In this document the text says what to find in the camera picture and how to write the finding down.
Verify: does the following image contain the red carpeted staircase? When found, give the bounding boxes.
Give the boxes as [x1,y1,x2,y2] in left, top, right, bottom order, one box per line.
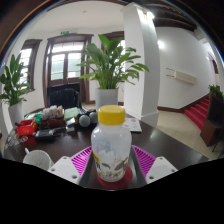
[184,96,211,131]

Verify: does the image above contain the white speckled mug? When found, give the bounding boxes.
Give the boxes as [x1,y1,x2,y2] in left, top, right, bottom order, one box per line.
[22,148,54,171]

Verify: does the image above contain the round stickers group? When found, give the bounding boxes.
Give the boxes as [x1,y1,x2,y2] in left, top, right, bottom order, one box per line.
[4,131,29,148]

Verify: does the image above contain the black flat device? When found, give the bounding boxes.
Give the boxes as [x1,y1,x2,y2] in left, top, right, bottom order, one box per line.
[34,129,56,139]

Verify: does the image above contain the potted plant in white pot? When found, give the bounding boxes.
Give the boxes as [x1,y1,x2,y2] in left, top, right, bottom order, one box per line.
[0,53,33,126]
[77,33,150,111]

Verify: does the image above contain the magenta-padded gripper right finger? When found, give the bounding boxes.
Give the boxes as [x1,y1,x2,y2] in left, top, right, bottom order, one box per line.
[128,144,179,188]

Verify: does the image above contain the dark wooden glazed double door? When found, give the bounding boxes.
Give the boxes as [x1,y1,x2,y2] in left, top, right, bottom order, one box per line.
[43,33,94,108]

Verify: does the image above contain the flat round red coaster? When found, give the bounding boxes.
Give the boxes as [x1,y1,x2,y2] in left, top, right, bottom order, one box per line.
[96,165,134,190]

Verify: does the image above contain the red box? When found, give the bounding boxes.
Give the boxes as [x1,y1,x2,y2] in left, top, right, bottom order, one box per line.
[14,118,38,137]

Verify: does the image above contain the clear yellow-capped drink bottle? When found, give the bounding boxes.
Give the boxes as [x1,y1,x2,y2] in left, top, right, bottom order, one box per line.
[90,105,133,183]

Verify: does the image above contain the wooden tray with jars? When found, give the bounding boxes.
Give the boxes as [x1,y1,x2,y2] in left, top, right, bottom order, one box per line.
[38,105,66,129]

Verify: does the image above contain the white wall-mounted unit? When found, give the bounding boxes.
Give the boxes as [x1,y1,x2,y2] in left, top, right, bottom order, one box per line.
[165,67,198,85]

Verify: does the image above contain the dark wooden cabinet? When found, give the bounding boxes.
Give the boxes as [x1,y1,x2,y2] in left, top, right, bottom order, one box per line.
[199,93,224,148]

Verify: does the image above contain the dark round headphones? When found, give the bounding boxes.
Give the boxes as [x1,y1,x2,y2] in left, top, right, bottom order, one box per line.
[77,111,99,128]

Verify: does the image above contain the black office chair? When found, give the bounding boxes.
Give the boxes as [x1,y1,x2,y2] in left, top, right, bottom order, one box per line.
[47,83,83,109]

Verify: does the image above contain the green notebook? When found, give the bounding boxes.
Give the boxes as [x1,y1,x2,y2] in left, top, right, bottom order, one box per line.
[63,107,81,121]

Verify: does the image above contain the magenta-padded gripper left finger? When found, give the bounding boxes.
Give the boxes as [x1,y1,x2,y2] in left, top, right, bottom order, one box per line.
[48,145,98,188]

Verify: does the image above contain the dark wooden framed window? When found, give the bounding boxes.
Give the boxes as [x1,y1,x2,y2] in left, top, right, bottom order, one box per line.
[19,38,43,91]
[101,30,125,51]

